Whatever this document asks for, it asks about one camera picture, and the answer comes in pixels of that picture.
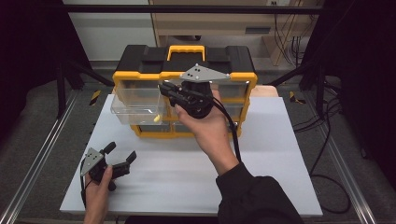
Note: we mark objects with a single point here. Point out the yellow black tape marker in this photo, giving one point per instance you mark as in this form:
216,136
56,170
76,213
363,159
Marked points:
295,99
95,97

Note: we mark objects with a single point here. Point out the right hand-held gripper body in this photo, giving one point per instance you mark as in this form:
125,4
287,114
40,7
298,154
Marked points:
199,73

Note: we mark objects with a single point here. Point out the aluminium rail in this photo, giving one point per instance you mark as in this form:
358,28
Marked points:
42,158
339,165

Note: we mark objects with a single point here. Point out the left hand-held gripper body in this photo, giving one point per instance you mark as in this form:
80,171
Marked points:
91,161

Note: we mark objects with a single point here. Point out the light wooden board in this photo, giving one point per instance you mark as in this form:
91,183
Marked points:
264,91

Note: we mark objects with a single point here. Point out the person's left hand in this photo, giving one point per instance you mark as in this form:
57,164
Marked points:
97,194

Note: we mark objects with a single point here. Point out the black curtain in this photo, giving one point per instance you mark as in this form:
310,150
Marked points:
367,46
28,46

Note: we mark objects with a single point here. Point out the black metal stand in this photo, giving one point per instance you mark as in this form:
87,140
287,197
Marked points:
61,93
320,93

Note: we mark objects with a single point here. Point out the yellow black organizer cabinet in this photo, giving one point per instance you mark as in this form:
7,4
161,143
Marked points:
146,59

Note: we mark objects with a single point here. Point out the white cabinet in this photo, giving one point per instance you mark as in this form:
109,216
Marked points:
109,34

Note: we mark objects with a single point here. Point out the clear plastic storage drawer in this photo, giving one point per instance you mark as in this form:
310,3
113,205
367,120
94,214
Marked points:
137,105

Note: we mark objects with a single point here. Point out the person's right hand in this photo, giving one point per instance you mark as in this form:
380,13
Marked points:
211,130

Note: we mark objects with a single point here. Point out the grid of clear plastic drawers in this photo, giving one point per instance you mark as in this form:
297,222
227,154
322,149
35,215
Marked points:
233,90

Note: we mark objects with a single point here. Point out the beige wooden desk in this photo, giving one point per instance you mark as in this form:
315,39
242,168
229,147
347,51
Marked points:
202,23

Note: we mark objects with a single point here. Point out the small yellow piece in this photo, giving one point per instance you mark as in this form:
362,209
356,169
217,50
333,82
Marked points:
157,118

